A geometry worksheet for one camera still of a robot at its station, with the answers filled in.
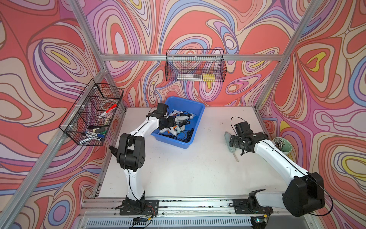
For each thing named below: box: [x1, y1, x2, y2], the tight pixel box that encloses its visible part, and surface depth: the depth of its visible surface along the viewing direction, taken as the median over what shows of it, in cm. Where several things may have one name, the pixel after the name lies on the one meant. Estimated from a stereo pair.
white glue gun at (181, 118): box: [174, 115, 190, 122], surface depth 110 cm
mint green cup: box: [271, 136, 293, 156], surface depth 80 cm
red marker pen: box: [100, 103, 118, 117], surface depth 78 cm
